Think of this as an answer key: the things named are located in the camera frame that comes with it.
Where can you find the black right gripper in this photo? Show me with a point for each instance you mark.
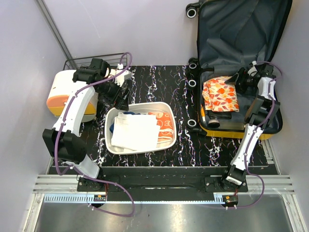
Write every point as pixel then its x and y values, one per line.
pixel 242 74

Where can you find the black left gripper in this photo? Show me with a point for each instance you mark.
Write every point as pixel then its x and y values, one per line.
pixel 119 102

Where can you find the orange floral cloth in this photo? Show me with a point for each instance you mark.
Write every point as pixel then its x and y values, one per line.
pixel 219 96

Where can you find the navy blue garment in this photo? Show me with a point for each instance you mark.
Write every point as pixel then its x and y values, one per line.
pixel 121 123

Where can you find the black cloth pouch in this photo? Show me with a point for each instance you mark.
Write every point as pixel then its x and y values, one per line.
pixel 219 115

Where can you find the white cloth garment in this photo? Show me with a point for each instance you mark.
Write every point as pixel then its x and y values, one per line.
pixel 143 134

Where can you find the yellow Pikachu suitcase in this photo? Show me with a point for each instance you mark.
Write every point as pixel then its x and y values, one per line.
pixel 230 35

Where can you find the pink yellow drawer box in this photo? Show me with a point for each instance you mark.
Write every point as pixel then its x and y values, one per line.
pixel 60 91

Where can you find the white plastic tray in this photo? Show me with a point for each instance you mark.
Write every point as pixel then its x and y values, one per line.
pixel 140 108

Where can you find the orange white patterned towel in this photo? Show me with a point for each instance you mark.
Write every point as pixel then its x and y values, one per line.
pixel 166 126

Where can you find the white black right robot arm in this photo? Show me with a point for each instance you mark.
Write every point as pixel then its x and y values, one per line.
pixel 258 117

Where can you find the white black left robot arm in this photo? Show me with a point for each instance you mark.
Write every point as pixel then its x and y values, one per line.
pixel 84 84

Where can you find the black round jar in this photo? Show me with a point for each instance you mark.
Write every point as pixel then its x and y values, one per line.
pixel 213 123

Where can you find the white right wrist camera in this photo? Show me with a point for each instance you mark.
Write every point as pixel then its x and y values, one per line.
pixel 252 71

